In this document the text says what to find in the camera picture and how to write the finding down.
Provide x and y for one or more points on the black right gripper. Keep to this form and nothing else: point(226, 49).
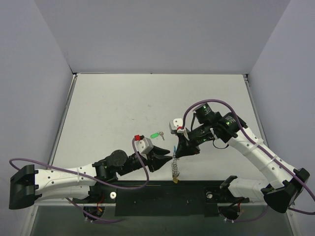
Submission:
point(188, 141)

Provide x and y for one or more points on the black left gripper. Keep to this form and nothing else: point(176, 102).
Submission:
point(151, 161)

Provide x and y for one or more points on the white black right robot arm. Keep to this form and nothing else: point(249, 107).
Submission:
point(283, 183)

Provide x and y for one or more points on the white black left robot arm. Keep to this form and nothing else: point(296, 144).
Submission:
point(29, 185)

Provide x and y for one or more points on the green key tag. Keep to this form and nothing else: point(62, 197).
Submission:
point(155, 135)

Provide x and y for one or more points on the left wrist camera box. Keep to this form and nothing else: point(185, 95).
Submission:
point(143, 144)

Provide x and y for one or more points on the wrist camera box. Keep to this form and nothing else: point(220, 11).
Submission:
point(176, 126)
point(143, 144)

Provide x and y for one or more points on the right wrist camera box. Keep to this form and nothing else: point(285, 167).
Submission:
point(176, 126)

